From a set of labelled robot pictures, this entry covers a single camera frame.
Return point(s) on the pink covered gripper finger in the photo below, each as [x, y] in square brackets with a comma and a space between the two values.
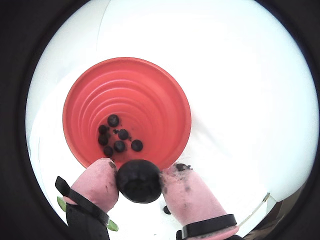
[95, 185]
[190, 197]

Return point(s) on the red collapsible silicone cup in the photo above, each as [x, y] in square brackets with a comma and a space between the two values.
[150, 100]

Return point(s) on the green leaf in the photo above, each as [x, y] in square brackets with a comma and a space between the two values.
[113, 225]
[60, 203]

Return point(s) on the thin wooden stick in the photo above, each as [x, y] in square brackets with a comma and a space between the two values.
[267, 197]

